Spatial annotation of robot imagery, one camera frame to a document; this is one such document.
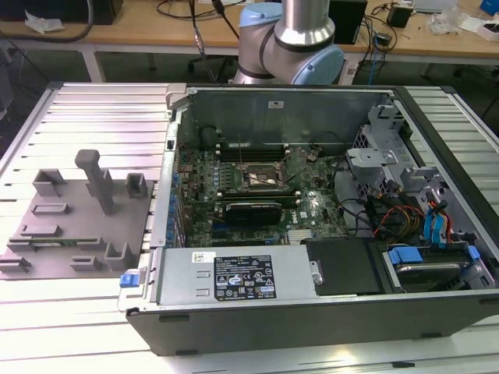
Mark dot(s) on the silver metal drive cage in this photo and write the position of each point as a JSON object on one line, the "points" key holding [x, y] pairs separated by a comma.
{"points": [[368, 156]]}

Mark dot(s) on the CPU socket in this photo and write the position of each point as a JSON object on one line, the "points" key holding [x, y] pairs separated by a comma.
{"points": [[259, 179]]}

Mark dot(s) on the silver power supply with label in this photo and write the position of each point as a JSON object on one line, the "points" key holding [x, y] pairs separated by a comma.
{"points": [[183, 276]]}

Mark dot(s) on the blue case latch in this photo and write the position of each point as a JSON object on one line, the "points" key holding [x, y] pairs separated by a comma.
{"points": [[128, 281]]}

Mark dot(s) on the black cylinder part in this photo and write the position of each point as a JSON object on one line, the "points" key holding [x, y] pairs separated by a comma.
{"points": [[207, 138]]}

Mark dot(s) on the small white box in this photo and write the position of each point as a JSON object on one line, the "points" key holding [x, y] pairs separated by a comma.
{"points": [[491, 31]]}

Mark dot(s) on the blue box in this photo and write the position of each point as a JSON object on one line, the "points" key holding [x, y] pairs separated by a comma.
{"points": [[489, 5]]}

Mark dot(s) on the black open PC case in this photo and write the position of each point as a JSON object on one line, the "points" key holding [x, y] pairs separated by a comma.
{"points": [[312, 331]]}

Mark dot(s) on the black plastic shroud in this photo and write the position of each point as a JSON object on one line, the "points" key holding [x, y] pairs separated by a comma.
{"points": [[343, 269]]}

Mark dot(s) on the crumpled white paper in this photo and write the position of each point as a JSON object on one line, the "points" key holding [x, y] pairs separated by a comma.
{"points": [[41, 22]]}

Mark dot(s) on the grey plastic parts rack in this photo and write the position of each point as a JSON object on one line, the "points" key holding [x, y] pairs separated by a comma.
{"points": [[78, 230]]}

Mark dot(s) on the wooden desk white frame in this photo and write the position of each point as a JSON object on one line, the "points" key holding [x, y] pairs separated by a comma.
{"points": [[117, 33]]}

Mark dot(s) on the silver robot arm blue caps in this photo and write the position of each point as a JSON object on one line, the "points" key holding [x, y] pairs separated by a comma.
{"points": [[300, 23]]}

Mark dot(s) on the black equipment box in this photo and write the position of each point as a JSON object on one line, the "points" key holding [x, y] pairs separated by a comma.
{"points": [[58, 9]]}

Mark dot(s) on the clear plastic bag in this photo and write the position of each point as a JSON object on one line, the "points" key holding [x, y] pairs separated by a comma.
{"points": [[448, 19]]}

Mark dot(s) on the black RAM slot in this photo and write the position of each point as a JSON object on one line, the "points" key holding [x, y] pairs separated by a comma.
{"points": [[253, 150], [253, 155], [253, 147], [253, 159]]}

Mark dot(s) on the small black box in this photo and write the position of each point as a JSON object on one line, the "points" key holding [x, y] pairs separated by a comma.
{"points": [[398, 16]]}

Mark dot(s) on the silver finned heat sink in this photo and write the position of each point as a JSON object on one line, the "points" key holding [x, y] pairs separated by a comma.
{"points": [[300, 235]]}

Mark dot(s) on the hard disk in blue carrier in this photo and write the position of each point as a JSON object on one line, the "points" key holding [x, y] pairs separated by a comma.
{"points": [[425, 272]]}

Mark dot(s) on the green motherboard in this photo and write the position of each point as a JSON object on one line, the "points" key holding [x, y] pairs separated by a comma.
{"points": [[312, 183]]}

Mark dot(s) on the silver disk bay bracket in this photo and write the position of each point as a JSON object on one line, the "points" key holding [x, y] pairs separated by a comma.
{"points": [[417, 175]]}

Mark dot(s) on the black chair base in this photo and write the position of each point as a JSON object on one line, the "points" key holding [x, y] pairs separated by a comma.
{"points": [[202, 64]]}

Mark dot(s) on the black graphics card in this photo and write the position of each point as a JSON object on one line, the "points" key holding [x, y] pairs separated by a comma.
{"points": [[253, 213]]}

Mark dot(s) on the green RAM stick in rack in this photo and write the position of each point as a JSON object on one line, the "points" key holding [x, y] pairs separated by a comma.
{"points": [[47, 244]]}

